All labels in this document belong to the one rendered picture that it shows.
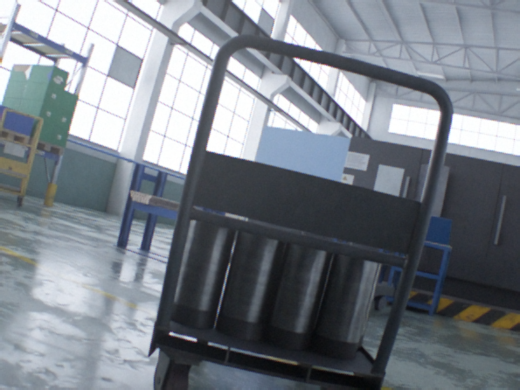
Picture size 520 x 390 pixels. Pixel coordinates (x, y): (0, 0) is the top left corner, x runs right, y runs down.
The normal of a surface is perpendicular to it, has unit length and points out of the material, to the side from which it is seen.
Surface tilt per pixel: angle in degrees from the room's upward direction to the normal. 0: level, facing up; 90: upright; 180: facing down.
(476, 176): 86
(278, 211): 98
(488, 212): 86
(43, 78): 90
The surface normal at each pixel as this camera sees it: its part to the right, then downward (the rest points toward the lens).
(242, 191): -0.03, 0.07
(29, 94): -0.40, -0.16
